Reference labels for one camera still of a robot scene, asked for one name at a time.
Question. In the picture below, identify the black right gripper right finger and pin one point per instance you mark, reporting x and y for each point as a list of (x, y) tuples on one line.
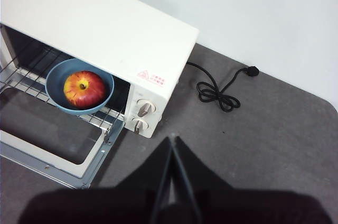
[(237, 208)]

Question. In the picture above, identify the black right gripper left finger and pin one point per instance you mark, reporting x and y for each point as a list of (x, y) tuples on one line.
[(118, 205)]

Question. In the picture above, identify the oven door with glass window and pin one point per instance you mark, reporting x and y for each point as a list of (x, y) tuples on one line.
[(52, 155)]

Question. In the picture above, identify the red yellow apple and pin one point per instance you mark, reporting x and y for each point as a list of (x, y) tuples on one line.
[(84, 90)]

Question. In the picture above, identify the blue bowl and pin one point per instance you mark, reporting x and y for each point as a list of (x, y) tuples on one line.
[(55, 86)]

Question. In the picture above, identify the beige oven knob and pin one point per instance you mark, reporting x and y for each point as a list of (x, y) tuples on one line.
[(139, 125), (145, 108)]

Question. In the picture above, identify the cream Toshiba toaster oven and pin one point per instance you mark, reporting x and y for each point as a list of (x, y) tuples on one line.
[(105, 31)]

